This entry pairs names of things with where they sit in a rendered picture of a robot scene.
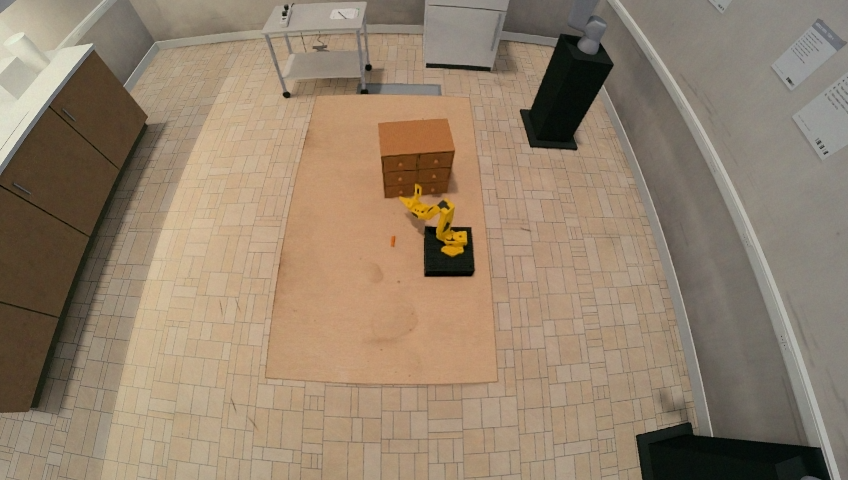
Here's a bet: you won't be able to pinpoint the brown chest of drawers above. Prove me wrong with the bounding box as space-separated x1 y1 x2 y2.
378 119 456 199

